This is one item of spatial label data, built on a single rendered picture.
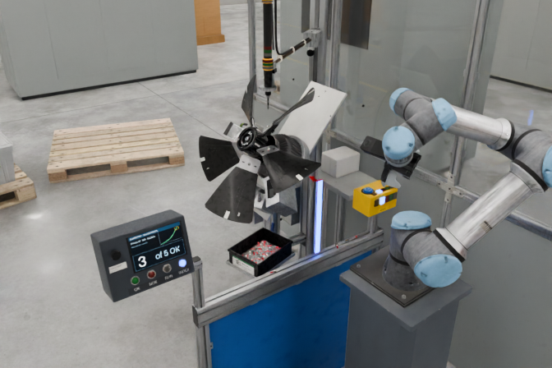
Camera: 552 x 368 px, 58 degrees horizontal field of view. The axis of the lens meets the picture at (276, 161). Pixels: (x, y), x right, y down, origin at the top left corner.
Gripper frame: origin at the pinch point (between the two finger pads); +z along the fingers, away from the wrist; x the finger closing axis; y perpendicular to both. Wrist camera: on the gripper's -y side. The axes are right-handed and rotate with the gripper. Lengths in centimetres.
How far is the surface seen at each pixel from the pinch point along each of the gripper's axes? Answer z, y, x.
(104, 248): -30, -55, -63
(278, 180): 33, -40, -21
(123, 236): -27, -54, -58
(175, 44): 483, -424, 92
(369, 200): 46.7, -6.8, -10.1
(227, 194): 46, -61, -37
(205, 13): 673, -531, 209
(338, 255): 53, -8, -35
